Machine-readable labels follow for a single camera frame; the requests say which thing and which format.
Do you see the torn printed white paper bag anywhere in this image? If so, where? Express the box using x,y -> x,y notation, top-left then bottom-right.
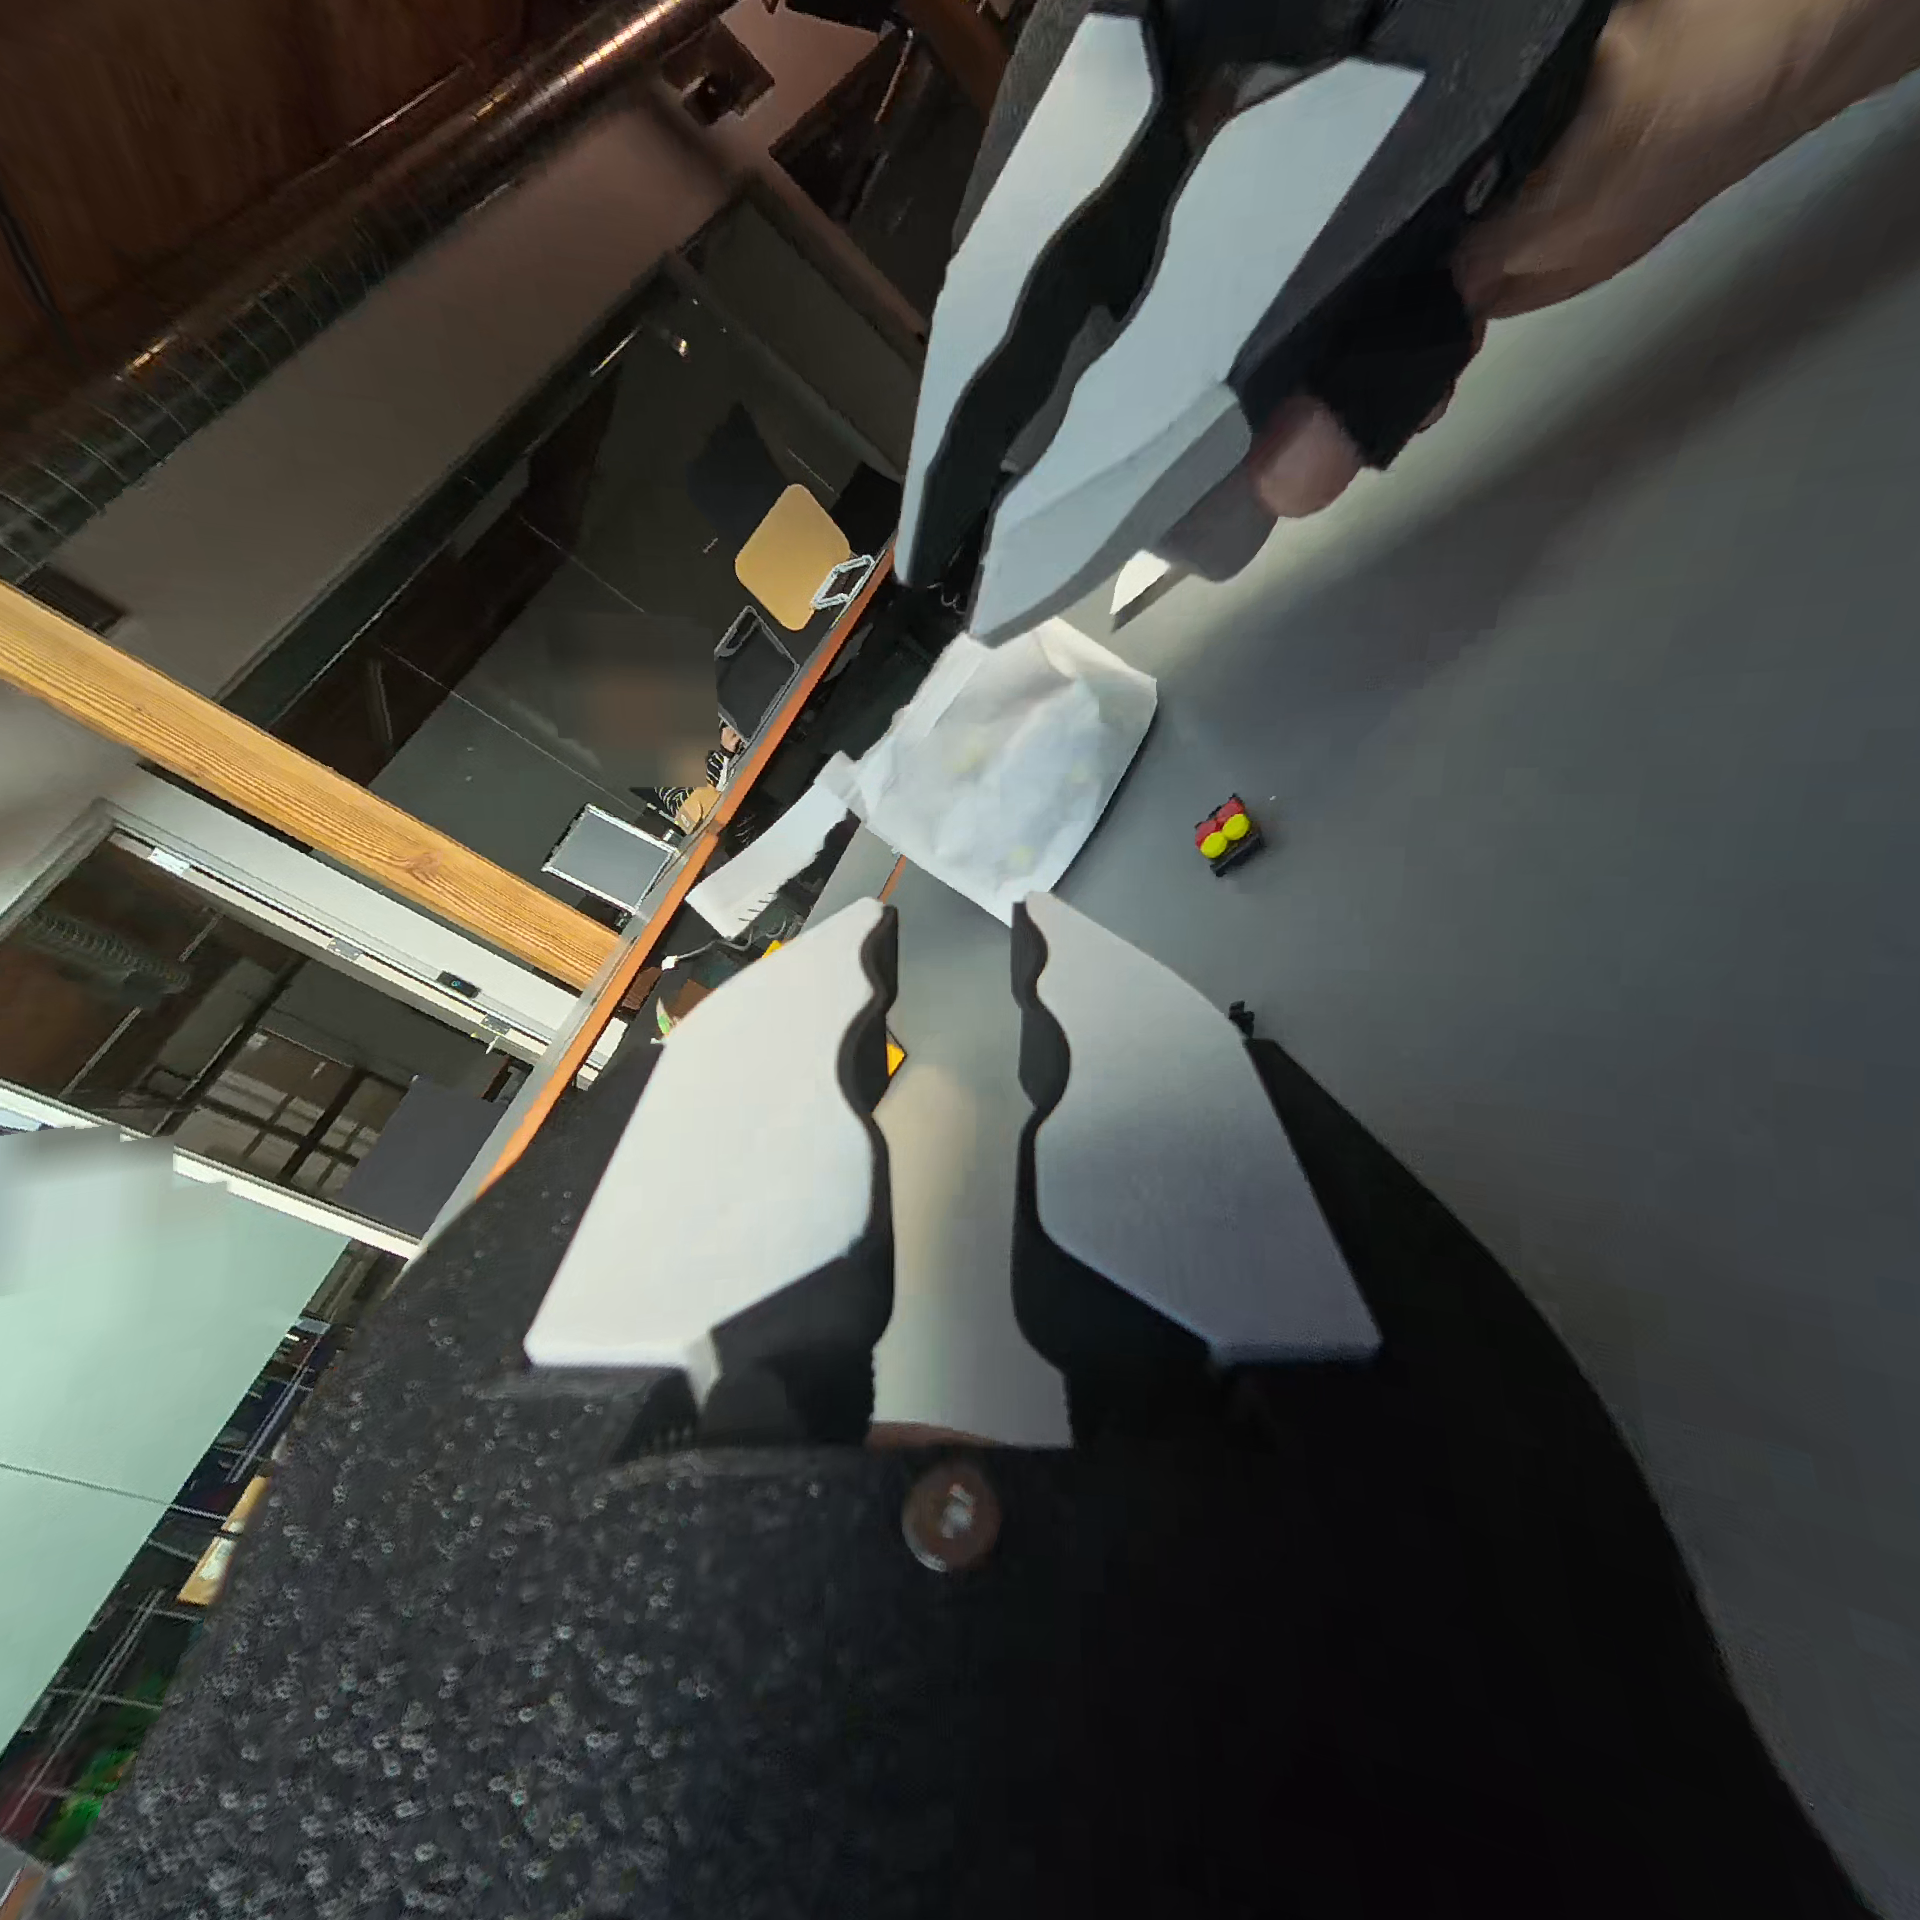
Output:
851,622 -> 1161,927

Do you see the large plain white paper bag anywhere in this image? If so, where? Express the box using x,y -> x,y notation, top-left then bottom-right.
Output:
687,752 -> 866,946

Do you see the long ceiling duct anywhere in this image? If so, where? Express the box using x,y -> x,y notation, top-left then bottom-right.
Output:
0,0 -> 737,572

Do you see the light wooden beam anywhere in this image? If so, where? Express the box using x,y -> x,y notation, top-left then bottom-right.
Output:
0,582 -> 626,992

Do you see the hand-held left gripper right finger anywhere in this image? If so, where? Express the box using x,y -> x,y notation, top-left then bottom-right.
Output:
1005,889 -> 1388,1376

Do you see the open white laptop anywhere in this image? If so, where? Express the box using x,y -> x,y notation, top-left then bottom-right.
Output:
543,803 -> 693,918

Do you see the wooden seat chair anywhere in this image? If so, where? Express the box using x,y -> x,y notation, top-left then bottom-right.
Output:
733,484 -> 866,635

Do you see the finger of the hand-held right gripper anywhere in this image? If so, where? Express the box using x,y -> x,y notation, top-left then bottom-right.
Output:
968,56 -> 1432,649
896,9 -> 1172,590

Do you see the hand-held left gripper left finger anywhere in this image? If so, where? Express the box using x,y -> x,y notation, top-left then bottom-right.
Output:
524,897 -> 903,1387

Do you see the white framed window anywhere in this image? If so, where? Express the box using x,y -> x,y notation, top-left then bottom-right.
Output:
0,795 -> 572,1263

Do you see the person's right hand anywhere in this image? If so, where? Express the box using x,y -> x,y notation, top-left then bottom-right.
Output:
1245,0 -> 1920,524

